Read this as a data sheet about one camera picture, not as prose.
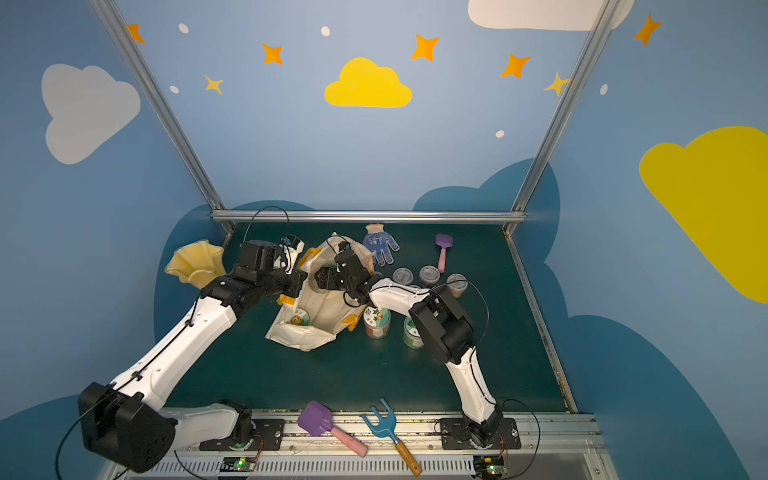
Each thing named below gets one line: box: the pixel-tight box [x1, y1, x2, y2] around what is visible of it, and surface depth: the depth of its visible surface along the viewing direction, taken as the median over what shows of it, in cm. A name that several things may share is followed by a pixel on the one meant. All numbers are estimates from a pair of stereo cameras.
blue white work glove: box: [362, 224, 400, 267], surface depth 121 cm
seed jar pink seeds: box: [419, 265, 441, 288], surface depth 103 cm
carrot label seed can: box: [363, 306, 391, 340], surface depth 89 cm
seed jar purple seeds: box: [392, 267, 414, 285], surface depth 103 cm
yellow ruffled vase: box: [164, 240, 226, 289], surface depth 87 cm
